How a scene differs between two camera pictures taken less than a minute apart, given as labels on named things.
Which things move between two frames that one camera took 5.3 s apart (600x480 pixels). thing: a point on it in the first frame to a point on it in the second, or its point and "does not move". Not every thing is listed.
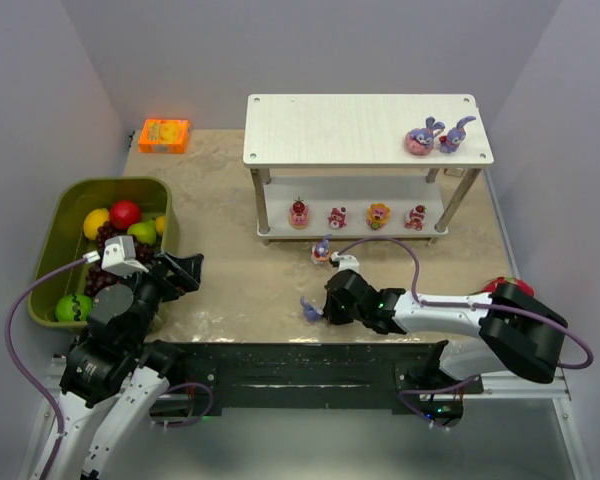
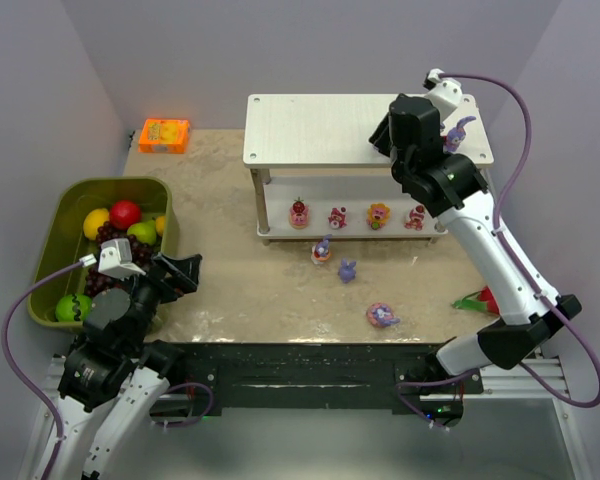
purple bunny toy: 452,140 does not move
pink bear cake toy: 416,218 does not move
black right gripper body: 331,293 to 380,136
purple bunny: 321,250 does not move
